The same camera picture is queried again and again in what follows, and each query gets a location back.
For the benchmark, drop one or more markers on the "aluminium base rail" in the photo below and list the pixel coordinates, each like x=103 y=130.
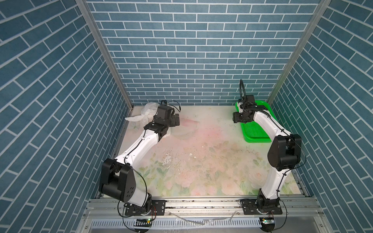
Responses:
x=206 y=215

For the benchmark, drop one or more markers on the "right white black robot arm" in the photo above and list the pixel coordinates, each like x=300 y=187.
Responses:
x=283 y=155

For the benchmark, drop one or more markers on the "right corner aluminium post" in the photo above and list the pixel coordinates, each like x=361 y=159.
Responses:
x=316 y=17

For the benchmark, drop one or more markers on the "green plastic basket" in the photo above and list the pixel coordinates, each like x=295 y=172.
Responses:
x=252 y=132

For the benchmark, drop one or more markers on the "left corner aluminium post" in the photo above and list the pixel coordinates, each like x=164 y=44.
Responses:
x=88 y=17

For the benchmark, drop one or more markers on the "corner aluminium post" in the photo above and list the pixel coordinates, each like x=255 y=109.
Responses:
x=88 y=17
x=316 y=17

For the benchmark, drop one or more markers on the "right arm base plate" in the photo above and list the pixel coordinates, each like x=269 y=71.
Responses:
x=261 y=207

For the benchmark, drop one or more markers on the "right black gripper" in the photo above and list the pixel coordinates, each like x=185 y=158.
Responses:
x=235 y=117

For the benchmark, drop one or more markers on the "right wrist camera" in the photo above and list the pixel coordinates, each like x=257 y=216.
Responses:
x=238 y=107

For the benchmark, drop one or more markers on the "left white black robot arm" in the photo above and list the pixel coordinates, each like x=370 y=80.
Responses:
x=117 y=178

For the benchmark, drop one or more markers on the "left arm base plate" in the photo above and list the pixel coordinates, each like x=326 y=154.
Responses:
x=155 y=207

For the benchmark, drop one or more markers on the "white plastic bag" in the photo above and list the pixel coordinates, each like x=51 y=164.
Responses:
x=147 y=112

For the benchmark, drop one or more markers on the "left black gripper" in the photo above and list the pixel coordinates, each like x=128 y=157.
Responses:
x=173 y=122

